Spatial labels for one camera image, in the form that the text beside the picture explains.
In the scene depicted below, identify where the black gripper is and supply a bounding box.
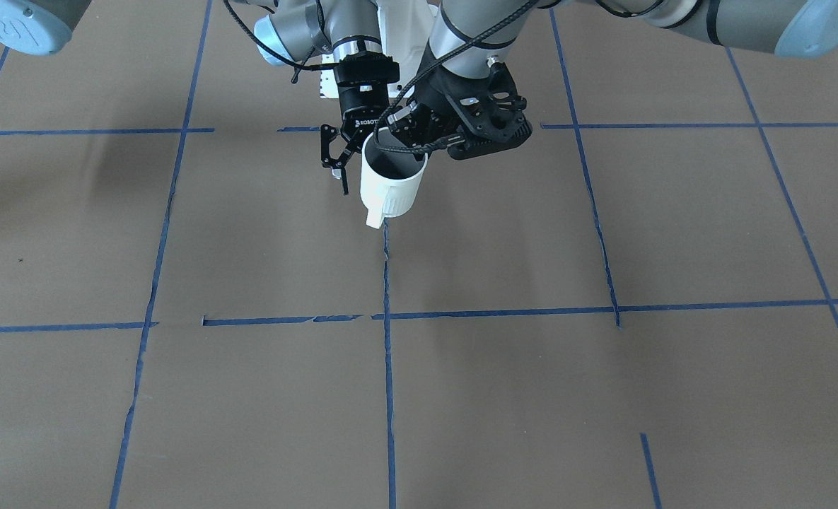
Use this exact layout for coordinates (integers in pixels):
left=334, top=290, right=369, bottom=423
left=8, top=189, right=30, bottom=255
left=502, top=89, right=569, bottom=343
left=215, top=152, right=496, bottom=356
left=320, top=54, right=401, bottom=196
left=388, top=85, right=465, bottom=153

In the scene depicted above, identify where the white mug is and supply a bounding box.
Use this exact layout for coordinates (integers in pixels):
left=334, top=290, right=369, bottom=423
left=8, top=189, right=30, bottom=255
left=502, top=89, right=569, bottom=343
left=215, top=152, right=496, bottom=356
left=360, top=127, right=429, bottom=229

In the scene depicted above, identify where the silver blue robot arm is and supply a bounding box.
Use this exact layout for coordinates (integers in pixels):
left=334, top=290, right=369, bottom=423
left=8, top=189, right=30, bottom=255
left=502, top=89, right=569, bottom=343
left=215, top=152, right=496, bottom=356
left=0, top=1, right=400, bottom=192
left=379, top=1, right=838, bottom=159

